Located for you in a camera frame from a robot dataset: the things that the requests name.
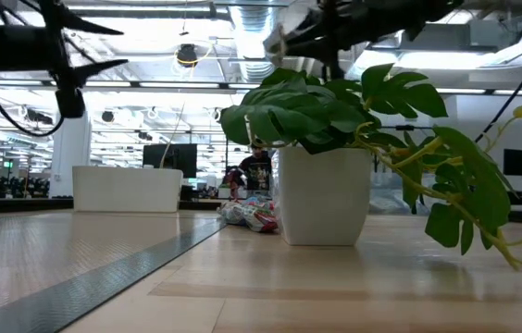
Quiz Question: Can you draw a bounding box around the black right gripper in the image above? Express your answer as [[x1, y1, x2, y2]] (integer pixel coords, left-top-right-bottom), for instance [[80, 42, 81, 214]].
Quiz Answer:
[[283, 0, 373, 80]]

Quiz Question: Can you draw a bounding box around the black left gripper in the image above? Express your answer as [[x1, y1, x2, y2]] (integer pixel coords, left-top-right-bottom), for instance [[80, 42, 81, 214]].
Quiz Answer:
[[41, 0, 130, 119]]

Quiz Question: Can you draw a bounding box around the blue granola bar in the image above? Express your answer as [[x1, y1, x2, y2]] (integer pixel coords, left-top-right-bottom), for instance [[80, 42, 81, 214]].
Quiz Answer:
[[242, 195, 275, 210]]

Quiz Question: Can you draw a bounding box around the black ceiling dome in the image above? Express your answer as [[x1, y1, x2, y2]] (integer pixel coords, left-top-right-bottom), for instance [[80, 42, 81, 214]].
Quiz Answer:
[[176, 43, 200, 68]]

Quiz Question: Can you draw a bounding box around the white column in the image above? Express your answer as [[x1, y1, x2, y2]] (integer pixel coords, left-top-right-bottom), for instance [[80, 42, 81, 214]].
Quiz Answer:
[[49, 110, 92, 199]]

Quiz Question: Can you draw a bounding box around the white plastic bin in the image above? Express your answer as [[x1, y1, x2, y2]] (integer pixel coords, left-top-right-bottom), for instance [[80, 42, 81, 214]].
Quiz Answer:
[[71, 165, 184, 214]]

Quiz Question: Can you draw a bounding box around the person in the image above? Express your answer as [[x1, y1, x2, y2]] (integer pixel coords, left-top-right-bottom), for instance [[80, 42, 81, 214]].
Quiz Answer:
[[226, 141, 274, 200]]

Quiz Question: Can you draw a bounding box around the green plant in white pot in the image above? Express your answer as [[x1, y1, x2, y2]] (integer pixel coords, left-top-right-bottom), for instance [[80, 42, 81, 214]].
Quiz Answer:
[[217, 62, 522, 272]]

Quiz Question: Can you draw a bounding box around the small black monitor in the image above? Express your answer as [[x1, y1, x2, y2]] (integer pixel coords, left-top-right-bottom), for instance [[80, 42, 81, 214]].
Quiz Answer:
[[503, 148, 522, 178]]

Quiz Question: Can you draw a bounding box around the silver spiral duct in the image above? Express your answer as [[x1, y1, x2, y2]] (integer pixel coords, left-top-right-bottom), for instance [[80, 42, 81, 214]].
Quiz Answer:
[[228, 4, 285, 83]]

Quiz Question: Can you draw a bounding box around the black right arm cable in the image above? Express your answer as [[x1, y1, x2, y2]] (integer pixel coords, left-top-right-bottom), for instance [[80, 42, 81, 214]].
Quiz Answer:
[[473, 17, 522, 143]]

